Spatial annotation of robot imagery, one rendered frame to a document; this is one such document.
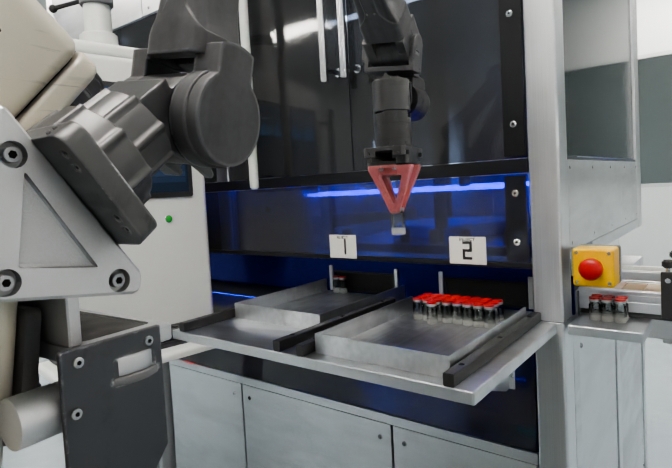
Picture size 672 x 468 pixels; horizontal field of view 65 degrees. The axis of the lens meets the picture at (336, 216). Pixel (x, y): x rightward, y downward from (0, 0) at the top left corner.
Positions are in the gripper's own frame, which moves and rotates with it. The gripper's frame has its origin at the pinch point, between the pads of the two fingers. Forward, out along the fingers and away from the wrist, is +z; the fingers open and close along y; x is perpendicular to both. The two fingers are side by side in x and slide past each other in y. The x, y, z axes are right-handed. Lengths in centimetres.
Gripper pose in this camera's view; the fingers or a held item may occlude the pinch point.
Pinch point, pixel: (396, 207)
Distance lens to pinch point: 82.0
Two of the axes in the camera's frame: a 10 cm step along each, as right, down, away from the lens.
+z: 0.5, 10.0, 0.4
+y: 4.0, -0.5, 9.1
